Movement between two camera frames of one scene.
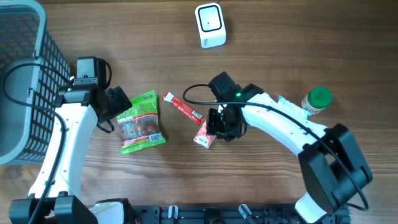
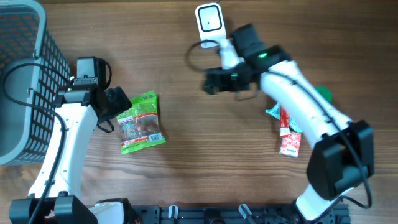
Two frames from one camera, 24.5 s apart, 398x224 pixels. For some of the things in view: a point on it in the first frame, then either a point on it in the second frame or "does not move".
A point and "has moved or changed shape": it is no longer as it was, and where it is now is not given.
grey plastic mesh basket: (26, 132) does not move
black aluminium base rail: (231, 214) does not move
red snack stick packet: (183, 109) has moved or changed shape
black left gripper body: (117, 104) does not move
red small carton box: (203, 139) has moved or changed shape
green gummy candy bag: (139, 125) does not move
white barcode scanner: (211, 23) does not move
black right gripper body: (221, 124) → (231, 79)
